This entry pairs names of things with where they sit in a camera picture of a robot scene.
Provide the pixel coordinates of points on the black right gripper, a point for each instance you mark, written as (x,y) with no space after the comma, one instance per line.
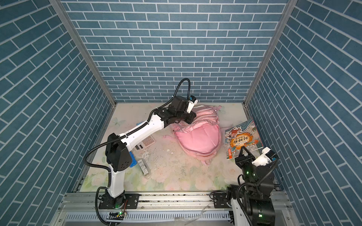
(241,159)

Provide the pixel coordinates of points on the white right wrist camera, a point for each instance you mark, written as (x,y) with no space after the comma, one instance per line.
(267,157)

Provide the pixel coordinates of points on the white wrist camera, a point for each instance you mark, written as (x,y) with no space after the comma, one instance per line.
(192,102)
(267,157)

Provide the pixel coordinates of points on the pink school backpack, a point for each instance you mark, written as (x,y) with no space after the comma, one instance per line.
(202,138)

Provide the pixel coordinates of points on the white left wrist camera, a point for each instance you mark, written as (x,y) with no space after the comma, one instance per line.
(192,102)

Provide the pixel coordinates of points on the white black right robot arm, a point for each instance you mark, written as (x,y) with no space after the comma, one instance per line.
(250,198)

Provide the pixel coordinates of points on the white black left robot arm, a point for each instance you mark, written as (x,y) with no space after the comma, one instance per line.
(118,147)

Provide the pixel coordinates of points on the white pink calculator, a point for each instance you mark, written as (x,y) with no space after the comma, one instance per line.
(145,143)

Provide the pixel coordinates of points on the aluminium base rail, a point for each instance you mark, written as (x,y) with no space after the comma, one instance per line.
(151,208)

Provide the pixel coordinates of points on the colourful illustrated children's book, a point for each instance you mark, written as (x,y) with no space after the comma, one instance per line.
(242,135)

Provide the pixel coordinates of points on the blue pencil case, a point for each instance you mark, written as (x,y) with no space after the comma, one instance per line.
(134,162)

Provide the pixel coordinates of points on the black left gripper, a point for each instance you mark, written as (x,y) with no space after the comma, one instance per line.
(190,117)

